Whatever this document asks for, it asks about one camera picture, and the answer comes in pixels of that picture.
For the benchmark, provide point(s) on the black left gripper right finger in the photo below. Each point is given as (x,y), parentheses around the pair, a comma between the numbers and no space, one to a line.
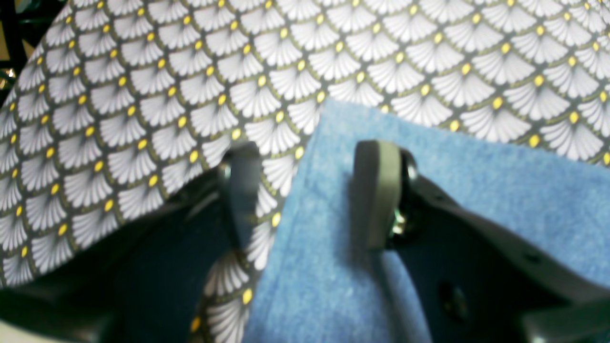
(476,281)

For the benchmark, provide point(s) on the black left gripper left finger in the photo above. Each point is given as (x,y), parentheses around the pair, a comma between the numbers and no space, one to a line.
(143,283)

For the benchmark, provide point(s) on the blue T-shirt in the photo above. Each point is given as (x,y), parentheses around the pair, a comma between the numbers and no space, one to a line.
(322,284)

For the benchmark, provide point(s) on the fan patterned table cloth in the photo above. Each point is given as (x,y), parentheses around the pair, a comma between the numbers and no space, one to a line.
(121,102)

